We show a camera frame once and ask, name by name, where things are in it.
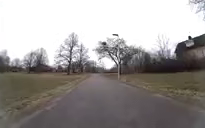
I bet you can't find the grey asphalt path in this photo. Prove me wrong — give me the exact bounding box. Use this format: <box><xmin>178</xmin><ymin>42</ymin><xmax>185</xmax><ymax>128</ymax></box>
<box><xmin>9</xmin><ymin>73</ymin><xmax>205</xmax><ymax>128</ymax></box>

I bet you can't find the dark hedge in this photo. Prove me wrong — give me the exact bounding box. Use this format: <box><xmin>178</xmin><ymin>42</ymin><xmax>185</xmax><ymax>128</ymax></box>
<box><xmin>121</xmin><ymin>56</ymin><xmax>205</xmax><ymax>75</ymax></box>

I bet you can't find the grass field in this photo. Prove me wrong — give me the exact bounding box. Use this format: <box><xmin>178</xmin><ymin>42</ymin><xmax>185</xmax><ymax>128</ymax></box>
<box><xmin>0</xmin><ymin>71</ymin><xmax>91</xmax><ymax>116</ymax></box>

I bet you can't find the low dark building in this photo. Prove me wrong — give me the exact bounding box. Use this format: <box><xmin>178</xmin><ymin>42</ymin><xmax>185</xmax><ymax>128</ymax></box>
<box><xmin>29</xmin><ymin>64</ymin><xmax>56</xmax><ymax>74</ymax></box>

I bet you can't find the grass verge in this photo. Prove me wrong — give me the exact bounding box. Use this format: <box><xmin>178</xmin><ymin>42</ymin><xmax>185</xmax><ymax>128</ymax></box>
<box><xmin>103</xmin><ymin>69</ymin><xmax>205</xmax><ymax>109</ymax></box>

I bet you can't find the street lamp pole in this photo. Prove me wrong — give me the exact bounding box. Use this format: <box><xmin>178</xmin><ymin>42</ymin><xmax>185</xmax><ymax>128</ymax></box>
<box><xmin>111</xmin><ymin>33</ymin><xmax>122</xmax><ymax>81</ymax></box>

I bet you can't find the bare spreading tree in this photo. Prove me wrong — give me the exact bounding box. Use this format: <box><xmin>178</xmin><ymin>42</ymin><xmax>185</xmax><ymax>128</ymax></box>
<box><xmin>93</xmin><ymin>37</ymin><xmax>138</xmax><ymax>75</ymax></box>

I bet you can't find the tall bare tree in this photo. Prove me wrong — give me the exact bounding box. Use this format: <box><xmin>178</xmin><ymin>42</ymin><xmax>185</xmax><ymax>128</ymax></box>
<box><xmin>54</xmin><ymin>31</ymin><xmax>90</xmax><ymax>76</ymax></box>

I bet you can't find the house with dark roof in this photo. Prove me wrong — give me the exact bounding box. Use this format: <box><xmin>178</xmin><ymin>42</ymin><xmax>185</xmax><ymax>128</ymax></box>
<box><xmin>174</xmin><ymin>32</ymin><xmax>205</xmax><ymax>62</ymax></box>

